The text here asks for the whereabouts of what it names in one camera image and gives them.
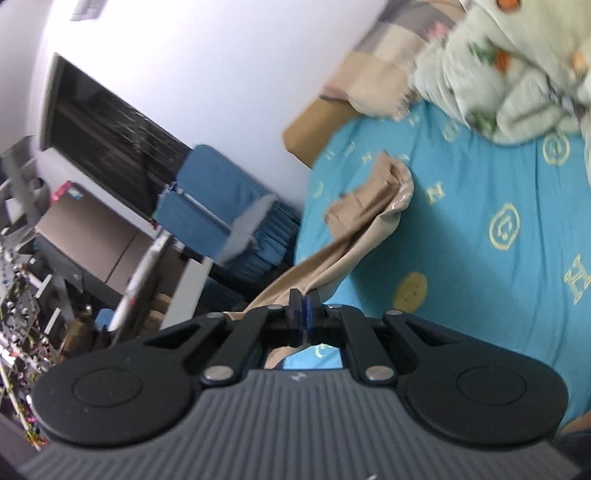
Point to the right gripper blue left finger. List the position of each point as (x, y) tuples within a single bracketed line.
[(281, 322)]

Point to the plaid beige pillow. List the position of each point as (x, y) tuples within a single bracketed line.
[(374, 77)]

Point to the dark window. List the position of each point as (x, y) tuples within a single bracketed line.
[(108, 140)]

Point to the tan beige garment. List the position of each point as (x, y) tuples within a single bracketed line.
[(359, 222)]

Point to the tan wooden headboard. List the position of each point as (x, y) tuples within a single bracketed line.
[(308, 135)]

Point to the grey seat cushion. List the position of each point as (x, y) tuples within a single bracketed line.
[(244, 228)]

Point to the brown cardboard box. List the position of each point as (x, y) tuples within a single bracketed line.
[(93, 248)]

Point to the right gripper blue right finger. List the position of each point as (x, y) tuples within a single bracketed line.
[(332, 322)]

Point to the light green printed blanket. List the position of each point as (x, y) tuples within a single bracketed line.
[(512, 70)]

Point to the white desk edge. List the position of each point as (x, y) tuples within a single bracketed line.
[(188, 291)]

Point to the blue covered chair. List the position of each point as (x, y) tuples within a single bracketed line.
[(208, 193)]

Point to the turquoise patterned bed sheet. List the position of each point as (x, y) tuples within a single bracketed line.
[(495, 243)]

